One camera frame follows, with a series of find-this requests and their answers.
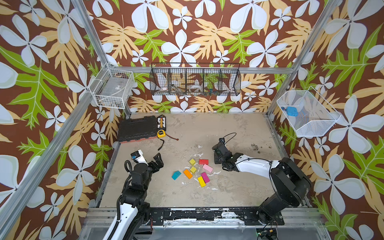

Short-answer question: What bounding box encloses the pink wood block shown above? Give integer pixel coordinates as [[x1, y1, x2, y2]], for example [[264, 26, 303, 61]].
[[203, 165, 213, 173]]

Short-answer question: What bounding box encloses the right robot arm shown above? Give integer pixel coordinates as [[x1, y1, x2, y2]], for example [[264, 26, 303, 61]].
[[212, 139, 313, 224]]

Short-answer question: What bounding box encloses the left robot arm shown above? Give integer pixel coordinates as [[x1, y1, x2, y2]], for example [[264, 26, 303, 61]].
[[104, 150, 164, 240]]

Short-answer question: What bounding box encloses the red wood block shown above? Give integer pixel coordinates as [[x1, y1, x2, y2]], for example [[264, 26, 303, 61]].
[[199, 159, 209, 165]]

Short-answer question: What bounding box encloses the teal wood block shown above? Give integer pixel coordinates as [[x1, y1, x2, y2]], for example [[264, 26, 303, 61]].
[[172, 171, 181, 180]]

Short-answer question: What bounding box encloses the magenta wood block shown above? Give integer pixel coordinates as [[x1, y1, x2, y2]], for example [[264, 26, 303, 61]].
[[201, 172, 210, 184]]

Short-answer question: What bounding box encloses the yellow cube block upper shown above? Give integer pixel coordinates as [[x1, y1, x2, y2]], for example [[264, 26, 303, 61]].
[[189, 159, 196, 166]]

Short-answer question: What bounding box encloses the yellow cube block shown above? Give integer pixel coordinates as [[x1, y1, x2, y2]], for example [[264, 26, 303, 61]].
[[190, 167, 197, 174], [189, 159, 196, 166]]

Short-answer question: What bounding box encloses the yellow cube block lower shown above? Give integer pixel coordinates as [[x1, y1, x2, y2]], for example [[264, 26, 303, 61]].
[[190, 167, 197, 174]]

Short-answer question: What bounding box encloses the orange wood block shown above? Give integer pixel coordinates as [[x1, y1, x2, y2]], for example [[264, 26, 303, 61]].
[[183, 169, 193, 179]]

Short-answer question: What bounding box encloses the yellow long block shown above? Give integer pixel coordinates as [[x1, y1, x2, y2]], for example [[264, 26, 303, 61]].
[[198, 177, 206, 188]]

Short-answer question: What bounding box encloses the yellow tape measure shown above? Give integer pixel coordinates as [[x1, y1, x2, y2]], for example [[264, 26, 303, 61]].
[[157, 130, 167, 139]]

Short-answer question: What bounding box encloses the black and red tool case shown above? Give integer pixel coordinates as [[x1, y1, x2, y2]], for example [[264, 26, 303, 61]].
[[118, 116, 158, 143]]

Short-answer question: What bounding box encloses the blue object in basket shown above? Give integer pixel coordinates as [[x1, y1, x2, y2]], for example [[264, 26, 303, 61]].
[[282, 106, 299, 117]]

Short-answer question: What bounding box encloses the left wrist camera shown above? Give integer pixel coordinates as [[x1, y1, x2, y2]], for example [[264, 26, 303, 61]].
[[131, 150, 148, 165]]

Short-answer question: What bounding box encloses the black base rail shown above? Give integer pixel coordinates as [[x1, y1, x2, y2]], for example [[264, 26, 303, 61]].
[[143, 206, 286, 226]]

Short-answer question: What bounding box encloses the white wire basket left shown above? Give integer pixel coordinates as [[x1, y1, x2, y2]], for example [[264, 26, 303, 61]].
[[90, 68, 135, 109]]

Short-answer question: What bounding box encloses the white wire basket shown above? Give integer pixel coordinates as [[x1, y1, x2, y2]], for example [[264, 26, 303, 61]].
[[90, 68, 135, 109], [277, 87, 342, 138]]

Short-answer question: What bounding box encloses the black wire basket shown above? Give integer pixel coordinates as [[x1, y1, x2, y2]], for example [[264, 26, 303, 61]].
[[149, 63, 242, 96]]

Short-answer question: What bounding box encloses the white wire basket right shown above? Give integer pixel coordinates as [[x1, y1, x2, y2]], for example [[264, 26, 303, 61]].
[[277, 87, 342, 138]]

